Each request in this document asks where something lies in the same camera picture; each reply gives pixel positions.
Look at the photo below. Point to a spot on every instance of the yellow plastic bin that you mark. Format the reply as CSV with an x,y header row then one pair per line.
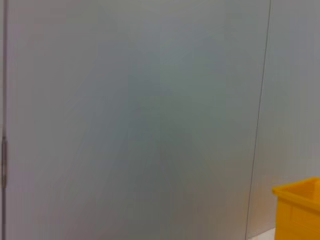
x,y
300,212

